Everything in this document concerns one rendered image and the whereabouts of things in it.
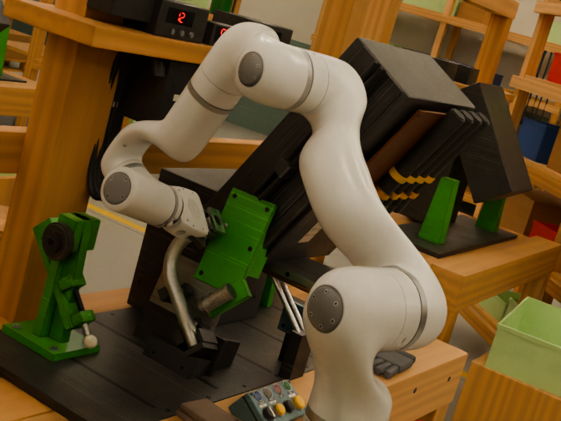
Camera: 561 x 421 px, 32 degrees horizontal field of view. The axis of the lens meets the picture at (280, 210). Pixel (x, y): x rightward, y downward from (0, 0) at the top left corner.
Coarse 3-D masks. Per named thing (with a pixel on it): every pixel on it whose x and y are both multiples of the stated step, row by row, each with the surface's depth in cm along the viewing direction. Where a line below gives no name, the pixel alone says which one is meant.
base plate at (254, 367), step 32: (96, 320) 215; (128, 320) 221; (256, 320) 246; (0, 352) 186; (32, 352) 190; (128, 352) 203; (256, 352) 224; (32, 384) 176; (64, 384) 180; (96, 384) 184; (128, 384) 188; (160, 384) 192; (192, 384) 196; (224, 384) 200; (256, 384) 205; (64, 416) 172; (96, 416) 171; (128, 416) 175; (160, 416) 178
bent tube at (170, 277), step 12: (216, 216) 205; (216, 228) 201; (180, 240) 205; (168, 252) 206; (180, 252) 206; (168, 264) 205; (168, 276) 205; (168, 288) 204; (180, 288) 204; (180, 300) 202; (180, 312) 201; (180, 324) 201; (192, 324) 200; (192, 336) 199
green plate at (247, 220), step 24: (240, 192) 207; (240, 216) 205; (264, 216) 203; (216, 240) 207; (240, 240) 204; (264, 240) 206; (216, 264) 205; (240, 264) 203; (264, 264) 209; (216, 288) 204
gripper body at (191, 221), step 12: (180, 192) 193; (192, 192) 198; (192, 204) 195; (180, 216) 189; (192, 216) 193; (204, 216) 197; (168, 228) 190; (180, 228) 190; (192, 228) 191; (204, 228) 195
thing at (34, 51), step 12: (48, 0) 677; (180, 0) 808; (192, 0) 820; (204, 0) 833; (240, 0) 876; (36, 36) 682; (12, 48) 695; (24, 48) 702; (36, 48) 683; (36, 60) 683; (24, 72) 689; (36, 72) 691; (0, 120) 699; (12, 120) 694; (24, 120) 698; (132, 120) 815
